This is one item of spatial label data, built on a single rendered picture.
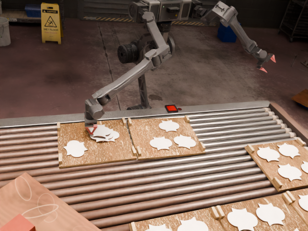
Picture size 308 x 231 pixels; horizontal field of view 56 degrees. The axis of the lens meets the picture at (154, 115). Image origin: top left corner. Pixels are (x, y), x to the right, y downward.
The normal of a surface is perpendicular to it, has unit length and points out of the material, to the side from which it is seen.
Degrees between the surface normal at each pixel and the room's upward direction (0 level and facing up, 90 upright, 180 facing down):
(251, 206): 0
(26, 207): 0
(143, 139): 0
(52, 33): 78
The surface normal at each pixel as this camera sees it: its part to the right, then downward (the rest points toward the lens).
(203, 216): 0.13, -0.80
